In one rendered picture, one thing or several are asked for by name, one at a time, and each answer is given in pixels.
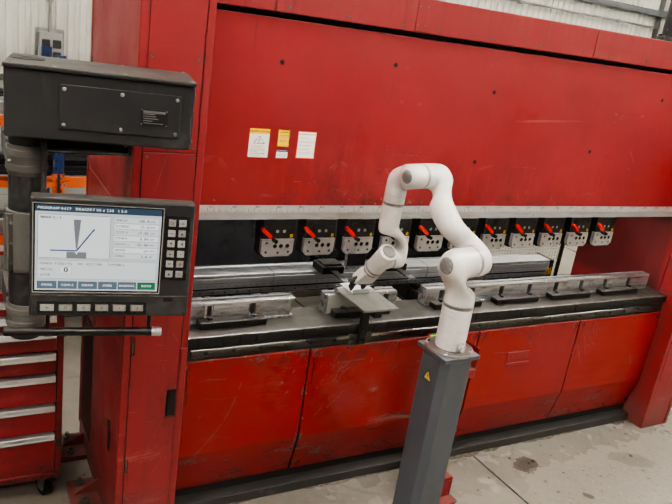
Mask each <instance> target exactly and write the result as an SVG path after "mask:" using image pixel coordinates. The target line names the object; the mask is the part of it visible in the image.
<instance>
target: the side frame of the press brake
mask: <svg viewBox="0 0 672 504"><path fill-rule="evenodd" d="M216 12H217V0H92V25H91V55H90V62H98V63H107V64H116V65H124V66H133V67H142V68H150V69H159V70H168V71H176V72H185V73H188V74H189V75H190V77H191V78H192V79H193V80H194V81H195V82H196V83H197V87H195V91H196V92H195V93H196V95H195V104H194V117H193V129H192V142H191V146H190V149H189V150H177V149H165V148H152V147H140V146H132V153H131V156H111V155H87V176H86V195H98V196H116V197H134V198H151V199H169V200H187V201H193V202H194V204H195V218H194V230H193V243H192V254H191V266H190V278H189V290H188V301H187V313H186V315H185V316H151V326H150V327H152V326H154V327H155V326H160V327H161V329H162V331H161V335H160V336H145V335H139V336H81V357H80V388H79V418H78V419H79V421H80V426H79V432H80V433H82V432H83V433H84V447H85V450H86V453H87V461H88V465H89V468H90V471H91V474H92V477H94V479H98V493H99V496H100V499H101V502H102V504H174V502H175V490H176V478H177V467H178V455H179V443H180V432H181V420H182V408H183V397H184V385H185V373H186V362H187V350H188V338H189V327H190V315H191V304H192V292H193V280H194V269H195V257H196V245H197V234H198V222H199V210H200V199H201V187H202V175H203V164H204V152H205V140H206V129H207V117H208V105H209V94H210V82H211V70H212V59H213V47H214V35H215V24H216ZM146 324H147V316H107V315H82V327H146Z"/></svg>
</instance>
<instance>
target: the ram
mask: <svg viewBox="0 0 672 504"><path fill-rule="evenodd" d="M250 128H258V129H270V137H269V146H268V154H267V158H265V157H247V156H248V146H249V137H250ZM279 130H290V137H289V145H288V147H280V146H277V142H278V134H279ZM299 131H308V132H317V137H316V145H315V152H314V159H303V158H295V156H296V148H297V140H298V132H299ZM277 150H288V153H287V158H276V151H277ZM424 163H436V164H442V165H444V166H446V167H447V168H448V169H449V171H450V172H451V174H452V177H453V185H452V192H451V193H452V200H453V203H454V205H455V206H589V207H672V74H667V73H660V72H653V71H646V70H639V69H632V68H625V67H618V66H611V65H604V64H597V63H590V62H583V61H577V60H570V59H563V58H556V57H549V56H542V55H535V54H528V53H521V52H514V51H507V50H500V49H493V48H486V47H479V46H472V45H465V44H458V43H451V42H445V41H438V40H431V39H424V38H417V37H410V36H403V35H396V34H389V33H382V32H375V31H368V30H361V29H354V28H347V27H340V26H333V25H326V24H319V23H313V22H306V21H299V20H292V19H285V18H278V17H271V16H264V15H257V14H250V13H243V12H236V11H229V10H222V9H217V12H216V24H215V35H214V47H213V59H212V70H211V82H210V94H209V105H208V117H207V129H206V140H205V152H204V164H203V175H202V187H201V199H200V205H312V206H382V203H383V198H384V193H385V188H386V183H387V179H388V176H389V174H390V173H391V171H392V170H394V169H395V168H397V167H400V166H403V165H405V164H424ZM458 213H459V215H460V217H461V218H550V217H672V212H458ZM380 214H381V213H199V220H258V219H380Z"/></svg>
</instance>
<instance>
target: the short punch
mask: <svg viewBox="0 0 672 504"><path fill-rule="evenodd" d="M366 254H367V253H364V254H346V255H345V261H344V266H345V268H344V270H354V269H360V268H361V267H363V266H364V265H365V260H366Z"/></svg>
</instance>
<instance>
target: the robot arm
mask: <svg viewBox="0 0 672 504"><path fill-rule="evenodd" d="M452 185H453V177H452V174H451V172H450V171H449V169H448V168H447V167H446V166H444V165H442V164H436V163H424V164H405V165H403V166H400V167H397V168H395V169H394V170H392V171H391V173H390V174H389V176H388V179H387V183H386V188H385V193H384V198H383V203H382V208H381V214H380V219H379V224H378V229H379V231H380V233H382V234H384V235H388V236H391V237H393V238H394V239H395V249H394V247H392V246H391V245H389V244H383V245H382V246H381V247H380V248H379V249H378V250H377V251H376V252H375V253H374V254H373V255H372V257H371V258H370V259H369V260H368V261H367V262H366V263H365V265H364V266H363V267H361V268H360V269H358V270H357V271H356V272H355V273H354V274H353V275H352V277H353V278H350V279H348V282H349V283H350V284H349V286H348V287H349V289H350V291H351V290H352V289H353V288H354V287H355V285H357V284H360V286H361V289H364V288H365V287H366V286H368V285H369V284H371V283H373V282H374V281H377V278H378V277H379V276H380V275H381V274H382V273H383V272H384V271H385V270H387V269H390V268H401V267H403V266H404V264H405V262H406V258H407V252H408V242H407V239H406V237H405V236H404V234H403V233H402V232H401V230H400V228H399V224H400V220H401V215H402V211H403V207H404V202H405V197H406V193H407V190H411V189H429V190H430V191H431V192H432V195H433V197H432V200H431V202H430V205H429V211H430V214H431V217H432V219H433V221H434V223H435V225H436V227H437V229H438V230H439V232H440V233H441V234H442V236H443V237H444V238H445V239H447V240H448V241H449V242H450V243H452V244H453V245H454V246H455V247H456V249H451V250H448V251H447V252H445V253H444V254H443V255H442V257H441V259H440V261H439V265H438V270H439V274H440V276H441V279H442V281H443V283H444V286H445V295H444V299H443V304H442V309H441V314H440V319H439V323H438V328H437V333H436V335H435V336H431V337H429V338H427V339H426V342H425V345H426V347H427V348H428V349H429V350H430V351H431V352H433V353H435V354H437V355H439V356H442V357H445V358H450V359H467V358H469V357H471V356H472V354H473V348H472V347H471V346H470V345H469V344H468V343H466V340H467V335H468V331H469V326H470V322H471V317H472V313H473V309H474V304H475V294H474V292H473V291H472V290H471V289H470V288H468V287H467V286H466V281H467V279H468V278H474V277H479V276H483V275H485V274H487V273H488V272H489V271H490V269H491V267H492V264H493V259H492V255H491V253H490V251H489V250H488V248H487V247H486V246H485V244H484V243H483V242H482V241H481V240H480V239H479V238H478V237H477V236H476V235H475V234H474V233H473V232H472V231H471V230H470V229H469V228H468V227H467V226H466V225H465V224H464V222H463V221H462V219H461V217H460V215H459V213H458V211H457V209H456V207H455V205H454V203H453V200H452V193H451V192H452ZM354 281H355V283H354Z"/></svg>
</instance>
